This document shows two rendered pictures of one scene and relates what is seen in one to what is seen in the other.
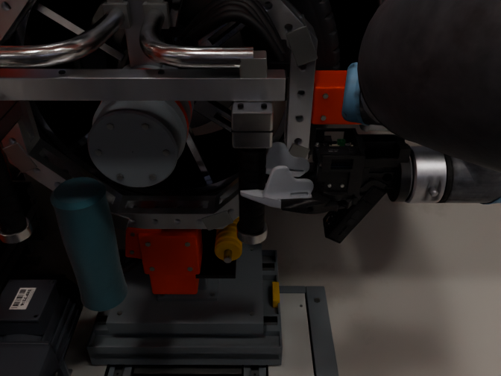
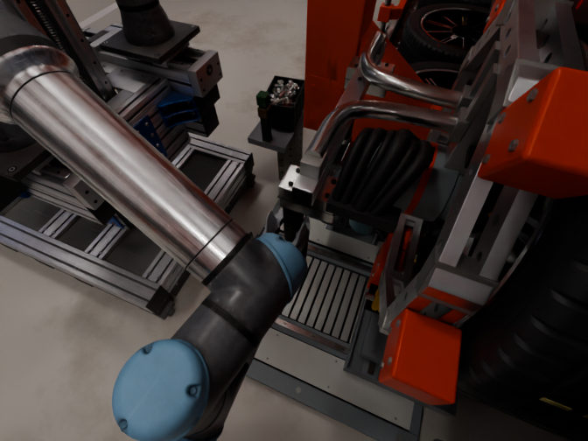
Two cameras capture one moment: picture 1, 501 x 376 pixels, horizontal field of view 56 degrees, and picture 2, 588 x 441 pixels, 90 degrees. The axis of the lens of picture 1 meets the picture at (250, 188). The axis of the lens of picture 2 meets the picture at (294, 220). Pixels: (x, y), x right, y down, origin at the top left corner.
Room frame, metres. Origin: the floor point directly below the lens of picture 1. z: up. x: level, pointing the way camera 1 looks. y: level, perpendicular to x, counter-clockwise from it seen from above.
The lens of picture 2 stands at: (0.63, -0.27, 1.28)
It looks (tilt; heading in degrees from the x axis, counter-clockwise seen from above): 57 degrees down; 113
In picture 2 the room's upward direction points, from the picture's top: straight up
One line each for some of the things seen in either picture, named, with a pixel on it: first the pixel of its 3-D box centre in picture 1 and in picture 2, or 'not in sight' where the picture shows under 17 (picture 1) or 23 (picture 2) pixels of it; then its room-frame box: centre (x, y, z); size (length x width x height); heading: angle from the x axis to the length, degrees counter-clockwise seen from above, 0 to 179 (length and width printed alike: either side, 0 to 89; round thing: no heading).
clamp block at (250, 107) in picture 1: (252, 113); (311, 192); (0.55, 0.00, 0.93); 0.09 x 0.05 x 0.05; 0
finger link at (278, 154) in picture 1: (275, 161); (301, 233); (0.54, -0.03, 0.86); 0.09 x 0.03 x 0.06; 81
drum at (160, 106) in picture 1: (145, 118); (405, 175); (0.68, 0.17, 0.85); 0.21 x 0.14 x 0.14; 0
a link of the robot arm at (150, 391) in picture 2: not in sight; (189, 374); (0.52, -0.28, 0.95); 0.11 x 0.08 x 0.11; 77
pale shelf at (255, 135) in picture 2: not in sight; (286, 115); (0.17, 0.75, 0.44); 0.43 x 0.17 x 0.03; 90
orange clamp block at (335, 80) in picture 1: (336, 97); (417, 355); (0.76, -0.15, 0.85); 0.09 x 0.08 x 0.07; 90
